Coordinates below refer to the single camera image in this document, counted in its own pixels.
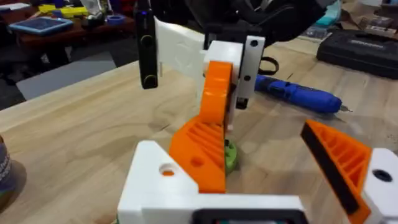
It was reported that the white orange left gripper right finger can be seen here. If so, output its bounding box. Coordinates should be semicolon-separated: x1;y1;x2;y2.
300;119;398;224

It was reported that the teal plastic object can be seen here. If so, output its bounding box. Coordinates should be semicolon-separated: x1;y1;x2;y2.
315;0;342;27

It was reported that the blue tape roll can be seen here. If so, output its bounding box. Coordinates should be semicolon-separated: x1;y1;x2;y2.
106;14;126;26

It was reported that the grey tub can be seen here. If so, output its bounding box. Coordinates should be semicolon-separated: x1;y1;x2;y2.
0;135;17;202

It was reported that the brown cardboard box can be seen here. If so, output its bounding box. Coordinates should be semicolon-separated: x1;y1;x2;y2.
340;0;398;39

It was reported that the green disc with holes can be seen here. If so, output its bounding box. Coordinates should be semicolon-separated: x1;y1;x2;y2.
223;139;239;175

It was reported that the blue flat tray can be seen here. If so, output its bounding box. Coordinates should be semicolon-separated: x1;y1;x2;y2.
8;16;75;35

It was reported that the bare white left gripper left finger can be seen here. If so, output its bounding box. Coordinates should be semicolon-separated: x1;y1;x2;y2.
117;139;200;224

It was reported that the dark red side table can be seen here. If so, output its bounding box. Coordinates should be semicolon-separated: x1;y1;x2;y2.
0;6;136;50

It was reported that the blue electric screwdriver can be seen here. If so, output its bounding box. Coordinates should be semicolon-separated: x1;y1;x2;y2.
254;73;354;114

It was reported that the black tool case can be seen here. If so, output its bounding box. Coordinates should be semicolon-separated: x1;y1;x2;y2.
316;29;398;80

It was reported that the black cable loop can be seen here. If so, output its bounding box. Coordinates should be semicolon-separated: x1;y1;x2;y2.
257;55;280;77

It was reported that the yellow toy blocks heap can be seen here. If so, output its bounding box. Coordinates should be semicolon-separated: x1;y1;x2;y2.
37;3;90;19

